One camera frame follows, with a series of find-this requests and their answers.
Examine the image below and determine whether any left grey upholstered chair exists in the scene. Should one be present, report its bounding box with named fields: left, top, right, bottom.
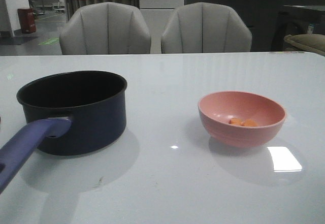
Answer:
left=59, top=2, right=151, bottom=55

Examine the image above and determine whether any right grey upholstered chair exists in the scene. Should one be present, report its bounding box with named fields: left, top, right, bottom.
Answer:
left=161, top=2, right=252, bottom=54

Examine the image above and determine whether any grey upholstered chair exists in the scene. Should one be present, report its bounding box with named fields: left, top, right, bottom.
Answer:
left=59, top=2, right=151, bottom=55
left=161, top=2, right=252, bottom=54

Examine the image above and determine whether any beige cushion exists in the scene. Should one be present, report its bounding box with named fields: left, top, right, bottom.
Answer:
left=283, top=34, right=324, bottom=56

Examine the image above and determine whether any white drawer cabinet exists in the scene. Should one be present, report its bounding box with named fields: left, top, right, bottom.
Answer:
left=139, top=0, right=184, bottom=54

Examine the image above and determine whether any pink plastic bowl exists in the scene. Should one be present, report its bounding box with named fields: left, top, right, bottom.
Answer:
left=198, top=91, right=286, bottom=148

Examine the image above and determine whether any dark blue saucepan purple handle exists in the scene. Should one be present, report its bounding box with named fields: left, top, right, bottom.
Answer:
left=1, top=71, right=127, bottom=189

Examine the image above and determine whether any dark floor mat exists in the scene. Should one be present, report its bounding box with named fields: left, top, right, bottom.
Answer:
left=0, top=36, right=39, bottom=46

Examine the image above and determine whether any dark side table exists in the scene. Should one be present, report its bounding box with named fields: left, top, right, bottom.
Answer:
left=271, top=5, right=324, bottom=51

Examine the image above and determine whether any orange ham piece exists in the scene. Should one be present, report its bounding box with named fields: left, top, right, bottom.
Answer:
left=240, top=119, right=258, bottom=127
left=229, top=117, right=242, bottom=125

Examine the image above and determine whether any red trash bin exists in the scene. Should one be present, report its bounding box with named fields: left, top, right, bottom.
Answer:
left=17, top=8, right=36, bottom=34

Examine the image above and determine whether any dark grey counter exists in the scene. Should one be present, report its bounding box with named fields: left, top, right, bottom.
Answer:
left=185, top=0, right=324, bottom=51

